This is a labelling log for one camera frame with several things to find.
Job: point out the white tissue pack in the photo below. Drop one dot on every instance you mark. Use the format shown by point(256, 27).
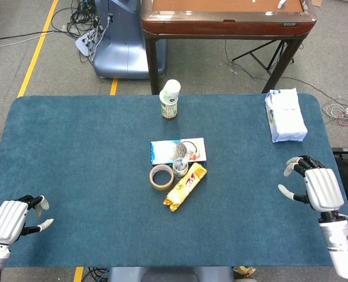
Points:
point(286, 117)

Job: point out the white floor power strip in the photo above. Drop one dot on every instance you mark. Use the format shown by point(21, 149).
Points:
point(84, 42)

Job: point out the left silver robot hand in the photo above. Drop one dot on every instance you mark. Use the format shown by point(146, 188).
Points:
point(8, 218)

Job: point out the yellow crumpled wrapper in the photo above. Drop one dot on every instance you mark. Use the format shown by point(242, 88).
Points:
point(244, 271)

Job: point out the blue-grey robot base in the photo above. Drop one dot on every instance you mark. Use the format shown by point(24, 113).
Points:
point(121, 50)

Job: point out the black tripod stand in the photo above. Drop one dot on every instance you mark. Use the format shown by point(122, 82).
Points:
point(263, 60)

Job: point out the grey-blue robot torso base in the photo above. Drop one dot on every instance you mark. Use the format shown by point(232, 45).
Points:
point(168, 275)

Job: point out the clear glass jar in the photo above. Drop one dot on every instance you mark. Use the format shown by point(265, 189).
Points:
point(177, 175)

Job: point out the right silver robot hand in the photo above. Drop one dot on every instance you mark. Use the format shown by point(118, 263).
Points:
point(323, 188)

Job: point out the yellowish packing tape roll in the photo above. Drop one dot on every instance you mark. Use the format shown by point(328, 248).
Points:
point(153, 182)

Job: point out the yellow foil biscuit packet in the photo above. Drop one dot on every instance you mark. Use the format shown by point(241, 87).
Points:
point(184, 188)

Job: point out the blue felt table mat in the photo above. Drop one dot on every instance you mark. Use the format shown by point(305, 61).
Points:
point(74, 147)

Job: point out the tea bottle green label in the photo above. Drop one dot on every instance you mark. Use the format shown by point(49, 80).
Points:
point(169, 113)

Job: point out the blue cookie box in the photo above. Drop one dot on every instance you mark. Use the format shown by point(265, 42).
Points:
point(162, 151)

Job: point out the brown mahjong table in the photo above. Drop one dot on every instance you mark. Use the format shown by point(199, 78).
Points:
point(220, 28)

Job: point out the white paper cup blue flower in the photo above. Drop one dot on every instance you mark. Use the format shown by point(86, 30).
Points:
point(170, 89)

